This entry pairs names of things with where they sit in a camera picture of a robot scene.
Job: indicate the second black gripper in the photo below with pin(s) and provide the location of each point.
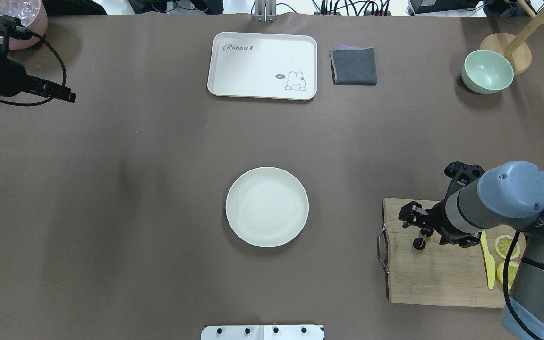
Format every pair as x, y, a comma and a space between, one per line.
11, 79

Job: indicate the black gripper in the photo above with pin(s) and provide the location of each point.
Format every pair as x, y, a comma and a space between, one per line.
438, 220

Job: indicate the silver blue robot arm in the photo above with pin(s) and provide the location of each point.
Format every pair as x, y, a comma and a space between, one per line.
476, 200

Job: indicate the dark red cherry right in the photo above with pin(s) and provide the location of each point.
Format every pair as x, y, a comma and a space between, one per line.
426, 232

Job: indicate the dark red cherry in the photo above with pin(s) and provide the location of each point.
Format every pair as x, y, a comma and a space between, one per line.
426, 232
419, 244

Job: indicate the dark red cherry left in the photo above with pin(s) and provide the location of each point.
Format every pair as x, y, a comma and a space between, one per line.
419, 244

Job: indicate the cream rabbit tray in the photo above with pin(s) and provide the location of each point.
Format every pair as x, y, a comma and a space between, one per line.
263, 65

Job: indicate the wooden cutting board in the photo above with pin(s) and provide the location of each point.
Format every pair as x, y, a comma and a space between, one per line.
441, 275

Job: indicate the yellow plastic knife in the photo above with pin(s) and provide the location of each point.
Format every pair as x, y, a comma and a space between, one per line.
489, 262

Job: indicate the lemon slice upper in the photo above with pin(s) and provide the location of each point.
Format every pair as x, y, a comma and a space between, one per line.
503, 243

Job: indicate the lemon slice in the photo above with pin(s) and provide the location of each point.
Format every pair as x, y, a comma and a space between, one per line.
503, 243
506, 273

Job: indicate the lemon slice lower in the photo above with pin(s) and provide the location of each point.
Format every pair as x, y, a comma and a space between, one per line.
506, 273

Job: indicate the round cream plate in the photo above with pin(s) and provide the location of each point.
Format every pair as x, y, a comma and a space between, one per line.
267, 207

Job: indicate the mint green bowl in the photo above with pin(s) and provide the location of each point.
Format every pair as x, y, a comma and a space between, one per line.
486, 72

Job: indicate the grey folded cloth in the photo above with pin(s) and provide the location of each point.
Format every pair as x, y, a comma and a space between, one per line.
353, 65

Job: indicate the wooden cup rack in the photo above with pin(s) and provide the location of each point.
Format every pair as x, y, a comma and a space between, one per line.
514, 48

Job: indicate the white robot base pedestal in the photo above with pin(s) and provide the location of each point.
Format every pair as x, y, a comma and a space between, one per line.
264, 332

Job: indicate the aluminium frame post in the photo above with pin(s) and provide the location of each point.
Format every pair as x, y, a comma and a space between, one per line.
265, 11

